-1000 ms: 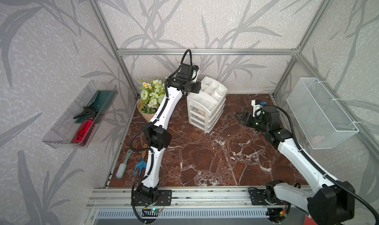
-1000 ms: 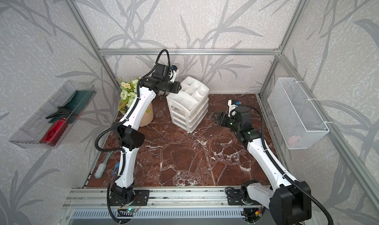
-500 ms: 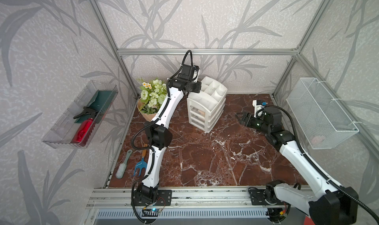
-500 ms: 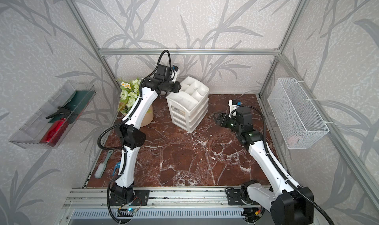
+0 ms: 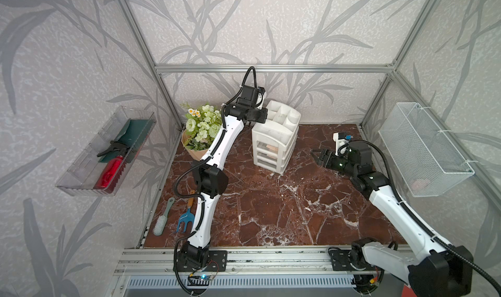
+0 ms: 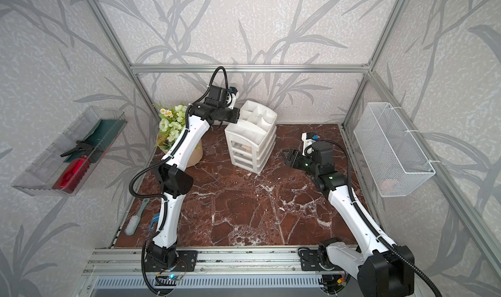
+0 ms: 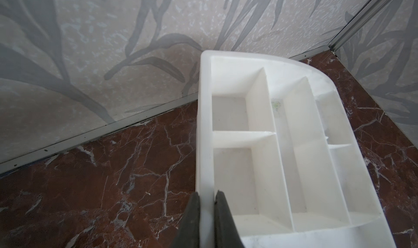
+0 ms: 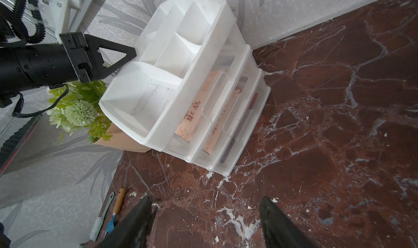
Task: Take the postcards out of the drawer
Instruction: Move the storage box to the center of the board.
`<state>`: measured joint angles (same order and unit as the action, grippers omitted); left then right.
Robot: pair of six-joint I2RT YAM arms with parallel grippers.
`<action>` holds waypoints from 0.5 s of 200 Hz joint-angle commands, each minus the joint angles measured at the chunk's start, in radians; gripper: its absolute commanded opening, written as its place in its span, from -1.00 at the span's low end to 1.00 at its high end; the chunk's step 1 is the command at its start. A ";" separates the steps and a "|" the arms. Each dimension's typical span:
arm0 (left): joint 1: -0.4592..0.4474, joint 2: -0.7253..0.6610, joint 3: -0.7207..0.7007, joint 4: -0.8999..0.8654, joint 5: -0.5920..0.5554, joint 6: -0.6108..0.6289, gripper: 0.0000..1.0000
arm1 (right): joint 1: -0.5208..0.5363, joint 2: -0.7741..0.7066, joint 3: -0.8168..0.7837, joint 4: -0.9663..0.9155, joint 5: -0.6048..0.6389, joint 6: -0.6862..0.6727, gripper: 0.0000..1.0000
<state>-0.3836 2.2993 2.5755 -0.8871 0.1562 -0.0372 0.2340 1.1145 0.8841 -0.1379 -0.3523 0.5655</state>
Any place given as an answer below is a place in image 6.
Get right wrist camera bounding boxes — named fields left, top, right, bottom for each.
left=301, top=131, right=319, bottom=156

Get aluminium mounting rail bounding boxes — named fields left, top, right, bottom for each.
left=73, top=245, right=359, bottom=296

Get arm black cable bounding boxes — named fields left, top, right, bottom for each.
left=320, top=139, right=443, bottom=297
left=128, top=65, right=230, bottom=294

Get dark green cloth in tray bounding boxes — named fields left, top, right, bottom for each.
left=80, top=119, right=127, bottom=152

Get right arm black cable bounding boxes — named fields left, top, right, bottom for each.
left=320, top=139, right=443, bottom=297

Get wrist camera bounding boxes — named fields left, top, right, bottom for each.
left=301, top=131, right=319, bottom=156
left=226, top=87, right=238, bottom=109

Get beige faceted flower pot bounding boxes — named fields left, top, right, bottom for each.
left=161, top=136, right=203, bottom=171

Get white plastic drawer organizer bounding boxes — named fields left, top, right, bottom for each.
left=225, top=100, right=277, bottom=174

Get clear wall-mounted plastic tray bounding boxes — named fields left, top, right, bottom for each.
left=12, top=106, right=127, bottom=197

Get postcards in lower drawer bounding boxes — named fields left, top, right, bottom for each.
left=233, top=143, right=253, bottom=157

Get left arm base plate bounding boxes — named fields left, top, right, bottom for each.
left=144, top=250, right=198, bottom=272

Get white wire mesh basket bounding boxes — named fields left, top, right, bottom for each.
left=354, top=102, right=436, bottom=197

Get artificial green white flowers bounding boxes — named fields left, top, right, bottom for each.
left=155, top=104, right=187, bottom=152

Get black clamp in tray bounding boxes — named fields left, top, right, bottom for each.
left=60, top=141, right=104, bottom=163

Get blue garden hand fork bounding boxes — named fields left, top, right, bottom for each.
left=148, top=213, right=160, bottom=233

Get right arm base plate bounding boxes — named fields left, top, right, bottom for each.
left=297, top=247, right=324, bottom=272

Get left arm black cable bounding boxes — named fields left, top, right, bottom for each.
left=128, top=65, right=230, bottom=294

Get red brush in tray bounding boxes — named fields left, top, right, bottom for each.
left=52, top=156, right=91, bottom=194

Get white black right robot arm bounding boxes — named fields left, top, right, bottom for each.
left=281, top=140, right=414, bottom=296

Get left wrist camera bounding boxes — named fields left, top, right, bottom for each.
left=226, top=87, right=238, bottom=109

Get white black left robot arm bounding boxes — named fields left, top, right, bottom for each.
left=146, top=85, right=240, bottom=269

